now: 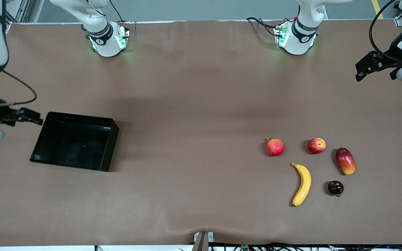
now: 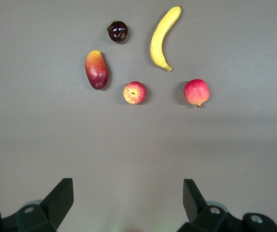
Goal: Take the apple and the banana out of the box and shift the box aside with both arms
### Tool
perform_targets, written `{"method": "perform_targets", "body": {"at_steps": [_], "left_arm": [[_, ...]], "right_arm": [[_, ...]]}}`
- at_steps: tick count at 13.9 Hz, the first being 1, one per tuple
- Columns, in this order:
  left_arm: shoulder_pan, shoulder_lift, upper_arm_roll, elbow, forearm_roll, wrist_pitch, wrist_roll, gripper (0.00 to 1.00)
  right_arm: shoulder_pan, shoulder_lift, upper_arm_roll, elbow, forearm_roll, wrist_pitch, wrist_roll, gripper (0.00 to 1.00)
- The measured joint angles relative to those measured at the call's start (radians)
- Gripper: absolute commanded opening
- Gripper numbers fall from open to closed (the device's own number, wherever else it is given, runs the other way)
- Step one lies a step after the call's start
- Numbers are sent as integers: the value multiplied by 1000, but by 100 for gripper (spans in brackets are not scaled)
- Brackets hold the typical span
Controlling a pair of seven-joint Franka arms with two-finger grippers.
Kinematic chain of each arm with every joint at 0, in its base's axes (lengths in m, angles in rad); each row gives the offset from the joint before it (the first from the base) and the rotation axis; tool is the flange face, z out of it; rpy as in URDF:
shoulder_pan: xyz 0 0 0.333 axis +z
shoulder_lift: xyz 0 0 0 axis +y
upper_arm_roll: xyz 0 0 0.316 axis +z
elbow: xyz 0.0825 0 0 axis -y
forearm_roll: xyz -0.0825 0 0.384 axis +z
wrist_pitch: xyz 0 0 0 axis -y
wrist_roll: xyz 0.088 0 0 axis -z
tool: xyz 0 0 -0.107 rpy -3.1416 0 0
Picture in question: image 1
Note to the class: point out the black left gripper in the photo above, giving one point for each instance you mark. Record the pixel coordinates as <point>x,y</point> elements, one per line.
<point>393,51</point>

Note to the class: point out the black plastic box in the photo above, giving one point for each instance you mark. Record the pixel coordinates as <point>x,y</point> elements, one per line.
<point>75,146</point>

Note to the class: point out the red yellow apple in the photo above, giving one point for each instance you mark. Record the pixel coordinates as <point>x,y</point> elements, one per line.
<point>317,145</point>

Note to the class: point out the yellow banana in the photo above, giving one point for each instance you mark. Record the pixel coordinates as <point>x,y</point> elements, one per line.
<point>305,183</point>

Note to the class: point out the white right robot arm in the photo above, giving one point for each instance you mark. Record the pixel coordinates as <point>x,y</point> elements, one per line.
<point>105,40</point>

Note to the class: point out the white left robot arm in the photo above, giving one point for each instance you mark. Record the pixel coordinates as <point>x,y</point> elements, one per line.
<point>300,38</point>

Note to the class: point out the red yellow mango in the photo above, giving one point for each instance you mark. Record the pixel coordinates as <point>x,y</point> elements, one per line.
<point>345,161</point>

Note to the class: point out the dark purple round fruit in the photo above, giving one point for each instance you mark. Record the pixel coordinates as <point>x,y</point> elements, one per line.
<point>335,187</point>

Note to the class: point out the red pomegranate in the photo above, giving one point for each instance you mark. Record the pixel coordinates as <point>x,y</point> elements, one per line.
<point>275,147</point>

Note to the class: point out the brown table cover sheet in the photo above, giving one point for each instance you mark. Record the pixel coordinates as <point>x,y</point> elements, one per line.
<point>187,191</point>

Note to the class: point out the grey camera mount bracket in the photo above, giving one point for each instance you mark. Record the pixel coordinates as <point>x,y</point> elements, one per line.
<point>202,240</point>

